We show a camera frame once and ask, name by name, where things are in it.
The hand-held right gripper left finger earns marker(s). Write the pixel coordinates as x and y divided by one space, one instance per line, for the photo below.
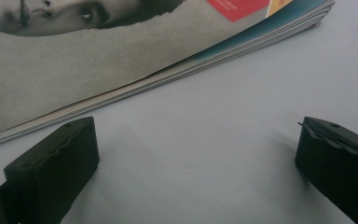
52 168

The magazine with portrait cover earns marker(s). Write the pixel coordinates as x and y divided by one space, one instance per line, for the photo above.
105 68

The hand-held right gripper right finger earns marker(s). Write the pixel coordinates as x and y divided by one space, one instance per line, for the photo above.
341 165

